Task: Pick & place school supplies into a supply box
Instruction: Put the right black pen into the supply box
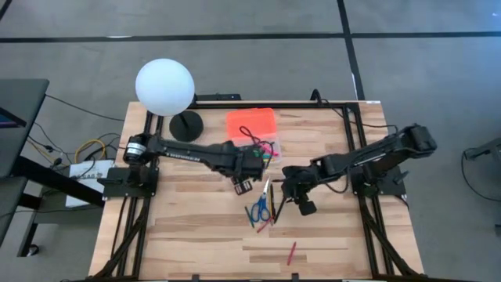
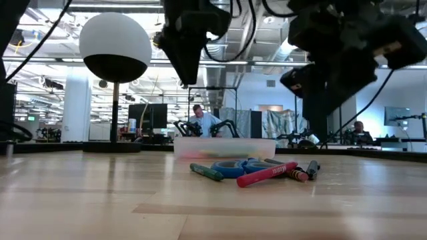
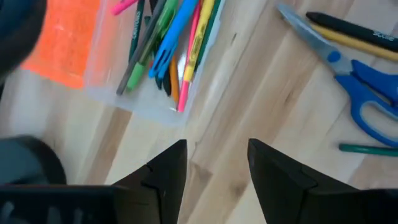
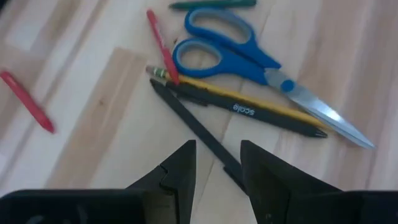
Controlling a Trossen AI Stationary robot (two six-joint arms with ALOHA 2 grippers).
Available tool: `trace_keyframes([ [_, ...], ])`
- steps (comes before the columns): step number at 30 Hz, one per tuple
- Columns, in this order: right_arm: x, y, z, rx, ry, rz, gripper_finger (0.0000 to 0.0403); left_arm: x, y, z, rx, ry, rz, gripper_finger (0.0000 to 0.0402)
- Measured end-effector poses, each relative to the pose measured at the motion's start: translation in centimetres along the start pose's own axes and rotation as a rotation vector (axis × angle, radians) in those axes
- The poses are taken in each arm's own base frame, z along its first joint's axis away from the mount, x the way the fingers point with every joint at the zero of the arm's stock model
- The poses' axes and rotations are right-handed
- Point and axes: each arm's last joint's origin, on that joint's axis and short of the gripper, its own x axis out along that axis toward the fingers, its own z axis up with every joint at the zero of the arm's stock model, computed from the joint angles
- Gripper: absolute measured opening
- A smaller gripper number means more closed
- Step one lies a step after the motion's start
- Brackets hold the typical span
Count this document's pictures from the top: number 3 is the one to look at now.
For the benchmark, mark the dark green crayon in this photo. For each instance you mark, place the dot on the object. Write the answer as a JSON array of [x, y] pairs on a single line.
[[370, 149], [211, 21], [136, 28]]

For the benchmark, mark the clear pencil box orange lid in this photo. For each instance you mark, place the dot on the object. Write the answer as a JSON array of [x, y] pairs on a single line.
[[62, 40]]

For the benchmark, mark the orange pencil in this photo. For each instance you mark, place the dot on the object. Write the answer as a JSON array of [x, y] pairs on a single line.
[[174, 81]]

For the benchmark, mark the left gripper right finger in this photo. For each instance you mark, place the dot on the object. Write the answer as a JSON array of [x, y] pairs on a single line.
[[289, 199]]

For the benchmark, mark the yellow highlighter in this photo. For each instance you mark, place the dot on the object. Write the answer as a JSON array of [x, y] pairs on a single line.
[[199, 40]]

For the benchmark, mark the light green pen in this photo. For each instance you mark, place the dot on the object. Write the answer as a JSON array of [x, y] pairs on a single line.
[[161, 21]]

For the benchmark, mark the pink highlighter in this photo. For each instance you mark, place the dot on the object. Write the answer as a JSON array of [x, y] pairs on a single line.
[[183, 96]]

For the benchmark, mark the yellow pencil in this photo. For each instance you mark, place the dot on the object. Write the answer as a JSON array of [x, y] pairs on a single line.
[[357, 43]]

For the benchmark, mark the black pen white print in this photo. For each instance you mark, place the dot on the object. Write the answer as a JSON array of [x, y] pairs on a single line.
[[167, 85], [351, 29]]

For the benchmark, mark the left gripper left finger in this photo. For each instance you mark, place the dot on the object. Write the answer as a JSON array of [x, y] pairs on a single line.
[[168, 193]]

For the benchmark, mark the pink pencil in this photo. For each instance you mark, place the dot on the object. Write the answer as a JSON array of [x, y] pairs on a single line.
[[121, 7]]

